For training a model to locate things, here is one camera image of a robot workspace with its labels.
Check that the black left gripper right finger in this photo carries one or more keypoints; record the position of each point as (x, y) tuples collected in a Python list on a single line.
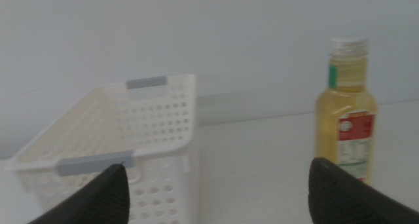
[(343, 201)]

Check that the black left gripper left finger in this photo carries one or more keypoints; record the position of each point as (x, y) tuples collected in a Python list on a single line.
[(101, 201)]

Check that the white perforated plastic basket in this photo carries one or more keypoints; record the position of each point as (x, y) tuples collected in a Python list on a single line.
[(157, 125)]

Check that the red can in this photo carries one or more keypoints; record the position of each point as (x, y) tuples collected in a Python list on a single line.
[(345, 103)]

